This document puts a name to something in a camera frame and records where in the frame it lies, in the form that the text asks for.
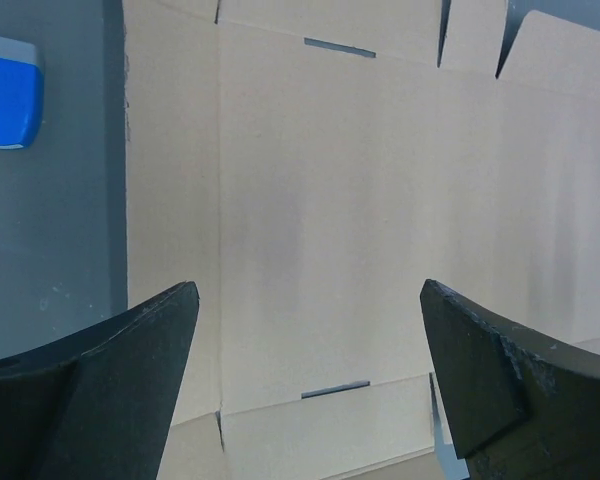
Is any brown cardboard box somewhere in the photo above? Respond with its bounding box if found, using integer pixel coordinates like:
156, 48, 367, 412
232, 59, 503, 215
123, 1, 600, 479

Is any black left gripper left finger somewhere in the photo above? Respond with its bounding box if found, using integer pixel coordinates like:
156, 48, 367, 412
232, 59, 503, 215
0, 281, 199, 479

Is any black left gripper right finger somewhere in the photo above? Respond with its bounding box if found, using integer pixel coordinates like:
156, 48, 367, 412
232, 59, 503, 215
420, 279, 600, 479

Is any blue eraser block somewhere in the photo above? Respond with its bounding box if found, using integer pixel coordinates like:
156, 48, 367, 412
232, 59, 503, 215
0, 36, 45, 150

